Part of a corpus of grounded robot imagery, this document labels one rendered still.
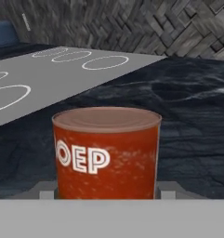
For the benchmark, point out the red food can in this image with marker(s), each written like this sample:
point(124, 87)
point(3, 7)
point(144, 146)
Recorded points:
point(116, 173)

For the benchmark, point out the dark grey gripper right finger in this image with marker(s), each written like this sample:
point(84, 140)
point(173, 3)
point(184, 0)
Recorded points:
point(172, 191)

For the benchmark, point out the blue cupboard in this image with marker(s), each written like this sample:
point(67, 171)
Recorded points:
point(3, 34)

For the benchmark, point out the grey hob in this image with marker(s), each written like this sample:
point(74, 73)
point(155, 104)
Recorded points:
point(54, 80)

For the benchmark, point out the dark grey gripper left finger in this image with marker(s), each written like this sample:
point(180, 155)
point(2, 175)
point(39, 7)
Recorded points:
point(45, 191)

